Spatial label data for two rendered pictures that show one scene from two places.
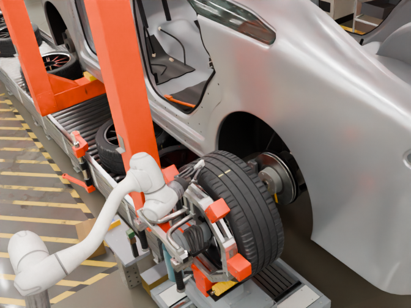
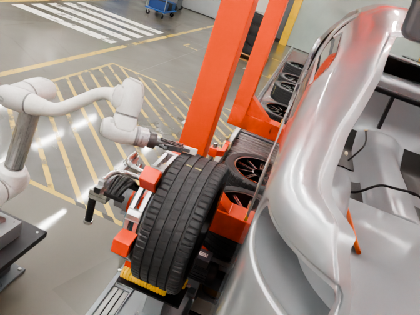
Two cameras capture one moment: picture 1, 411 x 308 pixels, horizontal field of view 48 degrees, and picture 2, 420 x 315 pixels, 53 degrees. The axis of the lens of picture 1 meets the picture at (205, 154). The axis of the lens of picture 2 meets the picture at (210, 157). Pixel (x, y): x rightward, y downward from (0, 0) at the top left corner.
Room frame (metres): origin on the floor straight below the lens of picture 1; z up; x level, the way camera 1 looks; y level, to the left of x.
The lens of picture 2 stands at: (0.50, -1.16, 2.02)
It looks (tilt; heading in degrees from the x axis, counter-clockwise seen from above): 25 degrees down; 40
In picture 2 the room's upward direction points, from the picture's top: 19 degrees clockwise
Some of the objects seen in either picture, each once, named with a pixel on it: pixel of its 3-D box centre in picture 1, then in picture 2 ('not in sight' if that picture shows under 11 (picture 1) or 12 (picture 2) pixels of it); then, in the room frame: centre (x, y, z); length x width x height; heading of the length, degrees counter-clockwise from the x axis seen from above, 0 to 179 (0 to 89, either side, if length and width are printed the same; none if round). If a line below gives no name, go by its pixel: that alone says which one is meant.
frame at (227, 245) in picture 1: (198, 231); (151, 207); (1.70, 0.08, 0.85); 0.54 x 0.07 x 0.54; 32
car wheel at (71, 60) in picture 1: (51, 71); (280, 119); (5.03, 1.65, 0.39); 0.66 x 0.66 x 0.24
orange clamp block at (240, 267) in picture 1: (238, 267); (124, 242); (1.44, -0.09, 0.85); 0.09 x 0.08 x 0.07; 32
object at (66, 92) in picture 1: (77, 81); (270, 120); (4.00, 1.11, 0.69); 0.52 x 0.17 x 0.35; 122
